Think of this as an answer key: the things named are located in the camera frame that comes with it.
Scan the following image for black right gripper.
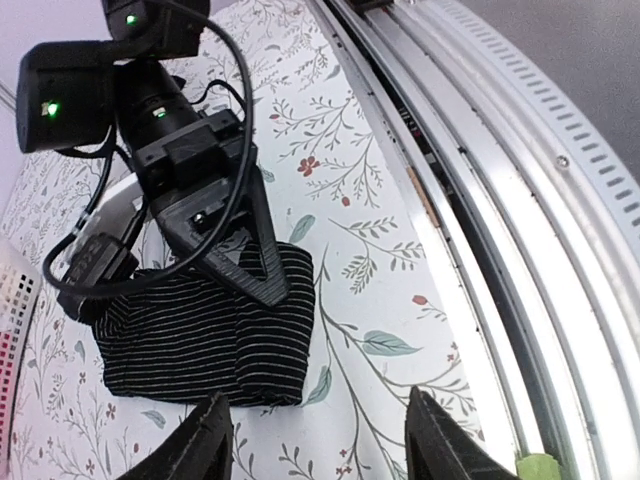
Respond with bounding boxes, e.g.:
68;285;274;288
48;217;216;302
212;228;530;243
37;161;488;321
114;60;289;305

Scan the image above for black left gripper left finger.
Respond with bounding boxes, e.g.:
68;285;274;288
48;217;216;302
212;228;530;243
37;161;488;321
119;393;233;480

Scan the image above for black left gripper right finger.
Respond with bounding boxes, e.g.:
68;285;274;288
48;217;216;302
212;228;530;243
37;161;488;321
405;386;516;480

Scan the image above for black pinstriped underwear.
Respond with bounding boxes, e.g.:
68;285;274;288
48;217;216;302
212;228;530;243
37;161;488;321
92;243;316;407

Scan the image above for green tape scrap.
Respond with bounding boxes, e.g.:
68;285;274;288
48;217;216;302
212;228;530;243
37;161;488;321
516;453;562;480

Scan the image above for floral patterned table mat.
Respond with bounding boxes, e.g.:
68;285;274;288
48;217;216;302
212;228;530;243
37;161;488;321
9;1;514;479

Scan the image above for white plastic laundry basket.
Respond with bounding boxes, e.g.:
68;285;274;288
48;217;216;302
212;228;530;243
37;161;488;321
0;234;44;431

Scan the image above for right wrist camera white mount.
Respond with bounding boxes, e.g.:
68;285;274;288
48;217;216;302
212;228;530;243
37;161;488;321
54;177;151;324

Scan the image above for aluminium front table rail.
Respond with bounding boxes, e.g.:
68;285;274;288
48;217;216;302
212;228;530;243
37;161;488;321
313;1;639;479

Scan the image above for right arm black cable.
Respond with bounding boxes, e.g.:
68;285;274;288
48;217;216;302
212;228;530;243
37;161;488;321
42;0;254;299

